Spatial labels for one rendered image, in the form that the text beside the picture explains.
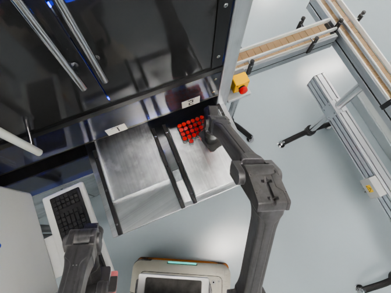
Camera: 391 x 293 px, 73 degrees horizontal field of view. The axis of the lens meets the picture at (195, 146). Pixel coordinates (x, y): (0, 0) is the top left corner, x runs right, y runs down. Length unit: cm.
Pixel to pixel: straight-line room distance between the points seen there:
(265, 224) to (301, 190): 165
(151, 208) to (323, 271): 147
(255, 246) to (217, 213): 143
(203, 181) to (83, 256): 66
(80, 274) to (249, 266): 38
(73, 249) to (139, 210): 54
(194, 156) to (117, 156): 36
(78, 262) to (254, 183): 43
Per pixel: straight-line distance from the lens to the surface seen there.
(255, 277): 73
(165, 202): 120
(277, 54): 148
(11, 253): 120
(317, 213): 228
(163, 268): 181
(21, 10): 59
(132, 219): 121
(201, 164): 122
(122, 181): 124
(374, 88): 161
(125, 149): 128
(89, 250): 71
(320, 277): 227
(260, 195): 59
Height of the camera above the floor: 206
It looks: 72 degrees down
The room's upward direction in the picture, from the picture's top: 2 degrees clockwise
